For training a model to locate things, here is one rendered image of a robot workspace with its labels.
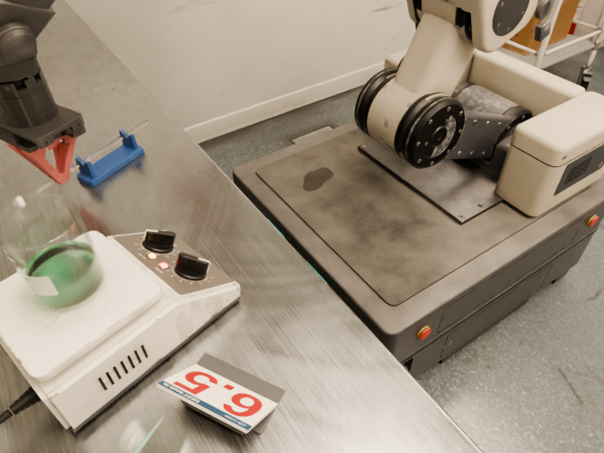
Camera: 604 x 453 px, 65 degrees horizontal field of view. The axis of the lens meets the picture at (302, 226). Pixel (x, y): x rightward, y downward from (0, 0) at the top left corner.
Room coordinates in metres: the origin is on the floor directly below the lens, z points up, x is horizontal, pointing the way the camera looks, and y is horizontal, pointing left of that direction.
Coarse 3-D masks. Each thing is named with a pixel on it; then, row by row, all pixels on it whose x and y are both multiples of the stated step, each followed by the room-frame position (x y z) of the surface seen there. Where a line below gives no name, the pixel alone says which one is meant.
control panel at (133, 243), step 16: (128, 240) 0.36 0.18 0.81; (176, 240) 0.38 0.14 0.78; (144, 256) 0.33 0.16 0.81; (160, 256) 0.34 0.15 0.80; (176, 256) 0.35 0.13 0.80; (160, 272) 0.31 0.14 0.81; (208, 272) 0.33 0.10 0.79; (176, 288) 0.29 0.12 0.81; (192, 288) 0.29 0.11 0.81; (208, 288) 0.30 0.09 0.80
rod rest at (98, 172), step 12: (120, 132) 0.61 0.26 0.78; (132, 144) 0.60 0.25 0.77; (108, 156) 0.58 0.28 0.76; (120, 156) 0.58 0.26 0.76; (132, 156) 0.59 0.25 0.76; (84, 168) 0.54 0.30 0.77; (96, 168) 0.55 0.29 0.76; (108, 168) 0.55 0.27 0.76; (120, 168) 0.56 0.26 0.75; (84, 180) 0.53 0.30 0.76; (96, 180) 0.53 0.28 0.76
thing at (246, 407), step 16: (192, 368) 0.23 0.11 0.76; (176, 384) 0.21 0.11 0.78; (192, 384) 0.21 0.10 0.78; (208, 384) 0.21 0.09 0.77; (224, 384) 0.22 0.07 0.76; (208, 400) 0.19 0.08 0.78; (224, 400) 0.19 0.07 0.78; (240, 400) 0.20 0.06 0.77; (256, 400) 0.20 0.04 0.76; (240, 416) 0.18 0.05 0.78; (256, 416) 0.18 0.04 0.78
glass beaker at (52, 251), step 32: (32, 192) 0.30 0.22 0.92; (0, 224) 0.27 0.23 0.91; (32, 224) 0.29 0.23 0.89; (64, 224) 0.30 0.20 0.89; (32, 256) 0.24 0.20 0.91; (64, 256) 0.25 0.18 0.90; (96, 256) 0.28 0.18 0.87; (32, 288) 0.24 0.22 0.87; (64, 288) 0.25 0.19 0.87; (96, 288) 0.26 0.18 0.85
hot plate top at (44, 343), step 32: (128, 256) 0.31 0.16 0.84; (0, 288) 0.27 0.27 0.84; (128, 288) 0.27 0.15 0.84; (160, 288) 0.27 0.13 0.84; (0, 320) 0.24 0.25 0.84; (32, 320) 0.24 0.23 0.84; (64, 320) 0.24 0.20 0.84; (96, 320) 0.23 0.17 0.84; (128, 320) 0.24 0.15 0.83; (32, 352) 0.21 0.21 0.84; (64, 352) 0.20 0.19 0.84
